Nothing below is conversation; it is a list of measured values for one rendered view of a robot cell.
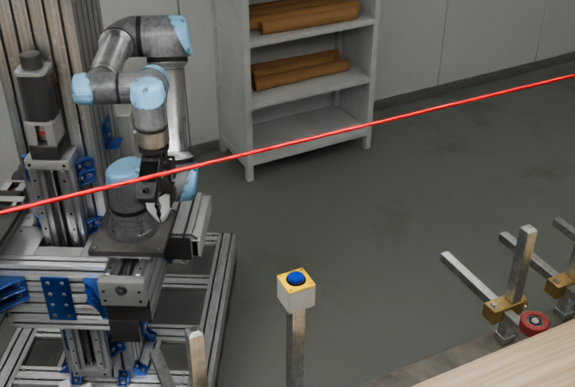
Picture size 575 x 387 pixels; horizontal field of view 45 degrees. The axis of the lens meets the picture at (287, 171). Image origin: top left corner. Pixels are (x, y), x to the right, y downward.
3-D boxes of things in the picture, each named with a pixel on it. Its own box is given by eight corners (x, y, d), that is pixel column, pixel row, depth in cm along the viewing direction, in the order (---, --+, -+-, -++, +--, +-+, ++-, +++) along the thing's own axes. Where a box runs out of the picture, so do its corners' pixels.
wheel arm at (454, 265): (438, 262, 233) (440, 252, 231) (447, 259, 235) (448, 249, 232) (530, 348, 200) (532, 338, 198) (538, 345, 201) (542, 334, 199)
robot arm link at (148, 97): (165, 73, 156) (163, 89, 149) (169, 116, 162) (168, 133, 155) (130, 74, 156) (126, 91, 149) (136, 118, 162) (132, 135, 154)
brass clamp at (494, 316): (480, 313, 213) (483, 301, 210) (514, 300, 218) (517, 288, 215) (493, 326, 208) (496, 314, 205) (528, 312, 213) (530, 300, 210)
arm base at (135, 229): (115, 214, 219) (111, 187, 214) (163, 215, 218) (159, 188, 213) (103, 243, 206) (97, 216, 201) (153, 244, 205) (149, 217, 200)
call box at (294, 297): (276, 299, 170) (276, 275, 166) (302, 290, 173) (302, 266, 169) (289, 317, 165) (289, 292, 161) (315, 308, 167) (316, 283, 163)
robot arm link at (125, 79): (121, 62, 166) (115, 82, 156) (168, 61, 167) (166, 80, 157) (126, 92, 170) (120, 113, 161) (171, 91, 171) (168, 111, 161)
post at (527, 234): (493, 346, 223) (520, 224, 197) (501, 342, 224) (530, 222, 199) (500, 353, 220) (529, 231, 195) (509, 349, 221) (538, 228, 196)
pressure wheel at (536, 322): (543, 342, 205) (551, 313, 199) (541, 361, 199) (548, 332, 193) (515, 335, 208) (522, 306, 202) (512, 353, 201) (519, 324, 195)
